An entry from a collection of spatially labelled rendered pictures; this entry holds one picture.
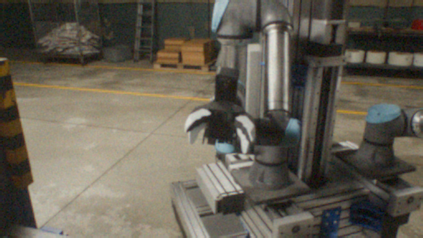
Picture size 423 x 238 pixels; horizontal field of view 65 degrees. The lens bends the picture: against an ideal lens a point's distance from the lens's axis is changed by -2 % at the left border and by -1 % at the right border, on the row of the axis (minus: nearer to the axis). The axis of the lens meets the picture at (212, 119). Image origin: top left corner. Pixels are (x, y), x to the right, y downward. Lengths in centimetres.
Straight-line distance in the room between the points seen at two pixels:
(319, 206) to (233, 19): 78
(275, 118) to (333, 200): 61
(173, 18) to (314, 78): 692
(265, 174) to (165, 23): 714
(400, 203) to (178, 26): 708
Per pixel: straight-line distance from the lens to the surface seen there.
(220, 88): 68
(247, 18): 104
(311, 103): 131
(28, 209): 147
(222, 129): 67
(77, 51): 793
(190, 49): 685
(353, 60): 698
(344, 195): 143
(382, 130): 144
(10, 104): 125
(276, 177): 119
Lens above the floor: 146
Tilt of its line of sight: 21 degrees down
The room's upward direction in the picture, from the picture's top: straight up
